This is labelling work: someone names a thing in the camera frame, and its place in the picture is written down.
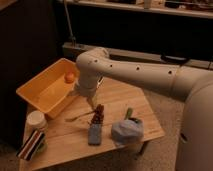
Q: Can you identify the orange ball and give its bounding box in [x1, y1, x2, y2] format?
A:
[64, 73, 75, 83]

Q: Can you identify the blue crumpled cloth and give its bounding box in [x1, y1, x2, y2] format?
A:
[111, 119, 144, 147]

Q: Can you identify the metal fork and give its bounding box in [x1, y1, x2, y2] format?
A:
[65, 111, 94, 122]

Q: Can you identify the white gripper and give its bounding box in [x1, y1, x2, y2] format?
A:
[74, 78, 98, 110]

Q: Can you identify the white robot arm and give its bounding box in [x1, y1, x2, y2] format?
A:
[75, 47, 213, 171]

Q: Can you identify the blue sponge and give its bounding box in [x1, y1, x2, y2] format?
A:
[88, 124, 102, 145]

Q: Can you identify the yellow plastic bin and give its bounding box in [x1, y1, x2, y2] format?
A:
[16, 58, 79, 119]

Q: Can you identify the dark brown scrubber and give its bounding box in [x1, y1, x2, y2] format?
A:
[91, 104, 104, 124]

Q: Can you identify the striped box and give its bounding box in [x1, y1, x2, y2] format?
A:
[17, 130, 45, 161]

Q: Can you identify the wooden table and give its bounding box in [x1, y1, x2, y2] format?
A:
[19, 78, 165, 171]

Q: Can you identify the green handled object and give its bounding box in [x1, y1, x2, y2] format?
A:
[124, 108, 133, 120]

